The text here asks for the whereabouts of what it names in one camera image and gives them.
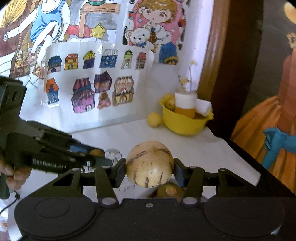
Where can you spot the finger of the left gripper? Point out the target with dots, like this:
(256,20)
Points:
(60,149)

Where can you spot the folded white paper piece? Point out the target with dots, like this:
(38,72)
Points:
(203,107)

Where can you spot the striped pepino melon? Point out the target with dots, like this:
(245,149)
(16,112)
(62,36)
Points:
(149,164)
(97,153)

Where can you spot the person left hand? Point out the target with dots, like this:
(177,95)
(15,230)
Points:
(15,178)

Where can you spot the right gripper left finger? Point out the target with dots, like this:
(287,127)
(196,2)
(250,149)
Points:
(108,177)

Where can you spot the houses drawing paper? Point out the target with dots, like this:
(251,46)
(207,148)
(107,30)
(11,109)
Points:
(89,84)

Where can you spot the small yellow lemon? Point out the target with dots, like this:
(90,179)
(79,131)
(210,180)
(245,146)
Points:
(154,120)

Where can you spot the yellow flower sprig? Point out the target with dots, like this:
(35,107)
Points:
(187,82)

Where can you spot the yellow plastic bowl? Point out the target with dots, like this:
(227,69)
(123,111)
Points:
(181,124)

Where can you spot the girl in orange dress painting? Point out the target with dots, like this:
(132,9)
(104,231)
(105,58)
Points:
(267,128)

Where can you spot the white and orange jar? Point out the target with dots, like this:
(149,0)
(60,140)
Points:
(185,103)

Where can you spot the yellow fruit in bowl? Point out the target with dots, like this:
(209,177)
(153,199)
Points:
(168,101)

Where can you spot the cartoon children poster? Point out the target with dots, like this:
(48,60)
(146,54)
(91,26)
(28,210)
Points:
(29,27)

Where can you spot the brownish striped melon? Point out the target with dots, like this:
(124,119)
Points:
(167,191)

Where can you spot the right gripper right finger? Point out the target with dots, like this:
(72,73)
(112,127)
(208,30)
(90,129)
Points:
(191,179)

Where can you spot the wooden door frame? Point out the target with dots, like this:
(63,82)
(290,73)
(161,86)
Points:
(214,50)

